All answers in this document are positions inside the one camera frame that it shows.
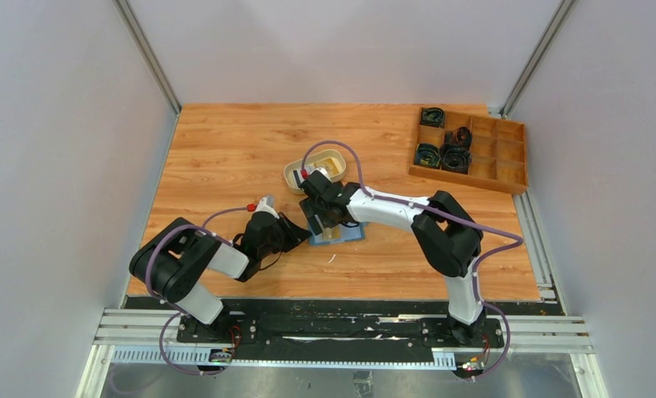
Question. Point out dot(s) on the wooden compartment organizer box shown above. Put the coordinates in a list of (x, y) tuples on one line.
[(498, 150)]

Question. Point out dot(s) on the grey striped credit card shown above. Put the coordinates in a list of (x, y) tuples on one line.
[(297, 177)]

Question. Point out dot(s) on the gold yellow credit card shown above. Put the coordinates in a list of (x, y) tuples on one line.
[(332, 234)]

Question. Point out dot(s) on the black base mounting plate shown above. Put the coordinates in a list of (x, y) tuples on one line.
[(359, 334)]

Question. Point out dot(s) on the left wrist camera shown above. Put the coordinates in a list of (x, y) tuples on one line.
[(265, 204)]

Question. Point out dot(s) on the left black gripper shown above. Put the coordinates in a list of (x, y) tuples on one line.
[(294, 234)]

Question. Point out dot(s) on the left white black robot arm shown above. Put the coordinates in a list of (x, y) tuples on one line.
[(172, 263)]

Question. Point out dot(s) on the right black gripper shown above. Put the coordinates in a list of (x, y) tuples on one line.
[(311, 209)]

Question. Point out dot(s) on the cream oval tray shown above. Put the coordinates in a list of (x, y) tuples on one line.
[(310, 163)]

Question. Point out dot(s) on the rolled dark belt left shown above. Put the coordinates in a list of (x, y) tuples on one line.
[(427, 155)]

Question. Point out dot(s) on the aluminium rail frame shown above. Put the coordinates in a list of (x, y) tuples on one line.
[(113, 371)]

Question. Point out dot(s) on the rolled black belt top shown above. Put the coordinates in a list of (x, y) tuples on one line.
[(432, 117)]

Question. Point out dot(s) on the blue leather card holder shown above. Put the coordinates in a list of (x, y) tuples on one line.
[(350, 233)]

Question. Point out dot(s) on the yellow card in tray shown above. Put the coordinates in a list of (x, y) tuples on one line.
[(332, 164)]

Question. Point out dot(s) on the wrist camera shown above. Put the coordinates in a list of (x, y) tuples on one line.
[(265, 204), (305, 173)]

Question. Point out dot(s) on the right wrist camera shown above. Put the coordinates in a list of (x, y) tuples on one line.
[(305, 173)]

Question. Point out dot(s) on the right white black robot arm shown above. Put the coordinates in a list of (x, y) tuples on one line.
[(442, 228)]

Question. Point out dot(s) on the rolled black belt middle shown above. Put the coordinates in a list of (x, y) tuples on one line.
[(461, 136)]

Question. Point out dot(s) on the rolled black belt large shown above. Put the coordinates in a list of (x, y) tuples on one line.
[(455, 159)]

